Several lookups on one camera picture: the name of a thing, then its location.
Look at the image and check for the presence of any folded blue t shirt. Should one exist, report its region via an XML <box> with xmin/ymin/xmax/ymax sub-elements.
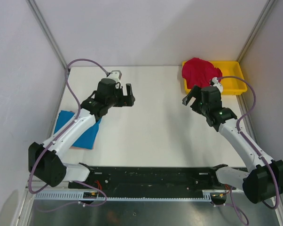
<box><xmin>54</xmin><ymin>110</ymin><xmax>101</xmax><ymax>150</ymax></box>

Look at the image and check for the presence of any yellow plastic tray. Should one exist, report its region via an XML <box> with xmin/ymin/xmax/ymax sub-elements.
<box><xmin>181</xmin><ymin>61</ymin><xmax>248</xmax><ymax>96</ymax></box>

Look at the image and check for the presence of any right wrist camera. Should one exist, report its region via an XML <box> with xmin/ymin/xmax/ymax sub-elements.
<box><xmin>210</xmin><ymin>77</ymin><xmax>223</xmax><ymax>93</ymax></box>

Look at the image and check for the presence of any right aluminium frame post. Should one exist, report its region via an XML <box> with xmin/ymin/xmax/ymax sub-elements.
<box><xmin>236</xmin><ymin>0</ymin><xmax>278</xmax><ymax>63</ymax></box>

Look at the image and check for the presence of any grey slotted cable duct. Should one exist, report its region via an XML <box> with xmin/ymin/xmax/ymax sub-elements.
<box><xmin>34</xmin><ymin>190</ymin><xmax>225</xmax><ymax>202</ymax></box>

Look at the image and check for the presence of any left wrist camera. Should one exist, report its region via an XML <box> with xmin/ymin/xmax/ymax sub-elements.
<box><xmin>107</xmin><ymin>70</ymin><xmax>122</xmax><ymax>82</ymax></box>

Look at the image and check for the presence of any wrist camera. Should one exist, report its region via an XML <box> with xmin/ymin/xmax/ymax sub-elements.
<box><xmin>210</xmin><ymin>77</ymin><xmax>223</xmax><ymax>93</ymax></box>
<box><xmin>107</xmin><ymin>70</ymin><xmax>122</xmax><ymax>82</ymax></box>

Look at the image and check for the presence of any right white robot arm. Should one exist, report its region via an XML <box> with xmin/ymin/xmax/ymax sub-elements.
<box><xmin>182</xmin><ymin>86</ymin><xmax>283</xmax><ymax>203</ymax></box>

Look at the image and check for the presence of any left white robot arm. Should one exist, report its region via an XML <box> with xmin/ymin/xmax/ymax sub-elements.
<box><xmin>28</xmin><ymin>78</ymin><xmax>135</xmax><ymax>188</ymax></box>

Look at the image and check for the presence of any left aluminium frame post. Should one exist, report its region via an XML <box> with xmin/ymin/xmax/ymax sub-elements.
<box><xmin>25</xmin><ymin>0</ymin><xmax>71</xmax><ymax>71</ymax></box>

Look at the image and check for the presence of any aluminium frame post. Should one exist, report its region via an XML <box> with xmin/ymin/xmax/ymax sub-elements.
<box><xmin>25</xmin><ymin>0</ymin><xmax>71</xmax><ymax>71</ymax></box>
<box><xmin>236</xmin><ymin>0</ymin><xmax>278</xmax><ymax>63</ymax></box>

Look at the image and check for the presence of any red polo shirt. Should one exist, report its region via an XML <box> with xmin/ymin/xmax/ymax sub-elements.
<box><xmin>181</xmin><ymin>57</ymin><xmax>222</xmax><ymax>89</ymax></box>

